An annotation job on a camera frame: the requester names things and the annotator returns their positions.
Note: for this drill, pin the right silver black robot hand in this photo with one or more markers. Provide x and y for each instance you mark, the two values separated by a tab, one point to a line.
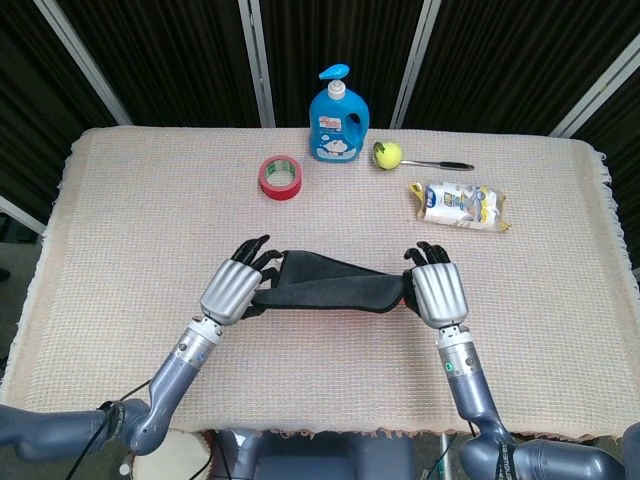
440	295

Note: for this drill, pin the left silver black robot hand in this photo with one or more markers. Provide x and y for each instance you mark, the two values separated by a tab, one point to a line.
230	290

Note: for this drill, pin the dark grey cloth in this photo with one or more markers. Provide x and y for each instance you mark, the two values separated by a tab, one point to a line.
330	292

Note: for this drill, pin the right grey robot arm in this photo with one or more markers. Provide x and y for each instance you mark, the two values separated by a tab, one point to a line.
470	390

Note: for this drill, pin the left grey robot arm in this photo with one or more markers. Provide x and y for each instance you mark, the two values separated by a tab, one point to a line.
165	380

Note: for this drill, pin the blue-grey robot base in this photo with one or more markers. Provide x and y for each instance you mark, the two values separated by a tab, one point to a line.
325	460

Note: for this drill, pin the plastic pack of white rolls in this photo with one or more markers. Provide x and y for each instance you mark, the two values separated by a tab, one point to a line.
460	205

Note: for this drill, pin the beige woven tablecloth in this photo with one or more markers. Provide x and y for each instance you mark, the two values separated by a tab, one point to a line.
150	225

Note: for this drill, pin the red tape roll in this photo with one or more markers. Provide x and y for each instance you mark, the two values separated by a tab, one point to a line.
280	192

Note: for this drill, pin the yellow tennis ball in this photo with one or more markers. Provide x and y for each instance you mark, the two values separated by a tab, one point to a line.
390	156

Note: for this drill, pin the metal table leg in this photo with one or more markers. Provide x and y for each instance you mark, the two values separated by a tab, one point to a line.
446	460

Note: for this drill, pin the white round stool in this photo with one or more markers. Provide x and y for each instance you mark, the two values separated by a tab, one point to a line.
185	460

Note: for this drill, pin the blue detergent pump bottle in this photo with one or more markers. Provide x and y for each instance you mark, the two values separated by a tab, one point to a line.
335	130

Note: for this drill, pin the grey metal frame post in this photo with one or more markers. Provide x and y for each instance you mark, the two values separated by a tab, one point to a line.
595	90
20	212
257	65
415	60
85	55

